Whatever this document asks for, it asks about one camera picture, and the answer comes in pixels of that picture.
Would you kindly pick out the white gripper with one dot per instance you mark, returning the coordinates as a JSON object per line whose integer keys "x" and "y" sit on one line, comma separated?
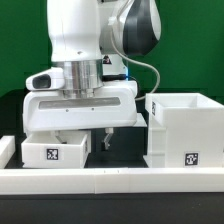
{"x": 113, "y": 105}

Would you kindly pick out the white front drawer tray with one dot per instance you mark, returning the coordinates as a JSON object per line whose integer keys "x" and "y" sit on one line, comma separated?
{"x": 43, "y": 150}

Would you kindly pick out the white drawer cabinet box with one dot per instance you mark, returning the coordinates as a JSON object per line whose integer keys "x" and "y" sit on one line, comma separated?
{"x": 185, "y": 130}

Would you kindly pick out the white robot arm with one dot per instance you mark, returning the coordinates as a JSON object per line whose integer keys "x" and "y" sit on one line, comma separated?
{"x": 76, "y": 93}

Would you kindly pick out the white fiducial marker sheet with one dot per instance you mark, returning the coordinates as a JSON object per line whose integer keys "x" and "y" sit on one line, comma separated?
{"x": 140, "y": 122}

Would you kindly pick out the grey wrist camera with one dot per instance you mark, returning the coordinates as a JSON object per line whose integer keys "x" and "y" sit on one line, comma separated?
{"x": 51, "y": 79}

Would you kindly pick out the white U-shaped fence wall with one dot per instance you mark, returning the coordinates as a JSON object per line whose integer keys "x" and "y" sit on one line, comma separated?
{"x": 103, "y": 180}

